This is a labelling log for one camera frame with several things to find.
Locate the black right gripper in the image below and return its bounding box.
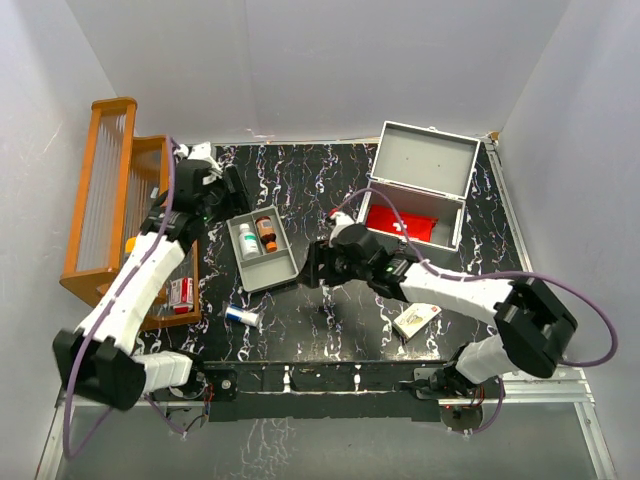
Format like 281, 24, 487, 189
297, 240, 370, 290

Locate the brown orange cap bottle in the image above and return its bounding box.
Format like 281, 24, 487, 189
255, 216, 278, 253

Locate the white teal label bottle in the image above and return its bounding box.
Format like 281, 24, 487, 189
238, 223, 261, 260

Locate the grey divided plastic tray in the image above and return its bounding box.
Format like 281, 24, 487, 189
226, 205, 299, 293

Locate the red first aid pouch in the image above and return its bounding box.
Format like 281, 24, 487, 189
365, 205, 438, 242

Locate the white blue bandage roll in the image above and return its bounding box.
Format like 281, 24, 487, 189
224, 305, 263, 328

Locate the grey plastic medicine case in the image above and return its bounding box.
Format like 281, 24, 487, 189
357, 121, 481, 260

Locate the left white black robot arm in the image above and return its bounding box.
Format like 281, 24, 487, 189
52, 159, 249, 411

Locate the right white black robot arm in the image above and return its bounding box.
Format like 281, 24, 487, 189
297, 224, 577, 397

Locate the white cardboard medicine box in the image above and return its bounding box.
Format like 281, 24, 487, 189
392, 303, 441, 341

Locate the red white box on shelf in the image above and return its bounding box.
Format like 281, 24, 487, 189
168, 277, 194, 315

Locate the yellow cap bottle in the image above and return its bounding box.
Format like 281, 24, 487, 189
124, 237, 136, 255

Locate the orange wooden tiered shelf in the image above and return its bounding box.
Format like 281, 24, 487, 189
60, 97, 169, 307

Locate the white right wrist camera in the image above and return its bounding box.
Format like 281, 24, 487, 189
328, 209, 354, 228

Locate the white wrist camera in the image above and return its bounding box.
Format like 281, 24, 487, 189
174, 142, 219, 169
328, 209, 354, 228

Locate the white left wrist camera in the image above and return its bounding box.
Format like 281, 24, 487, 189
174, 142, 219, 169

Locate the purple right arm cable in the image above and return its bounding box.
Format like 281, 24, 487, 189
332, 188, 619, 434

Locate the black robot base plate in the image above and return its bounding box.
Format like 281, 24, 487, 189
199, 362, 506, 424

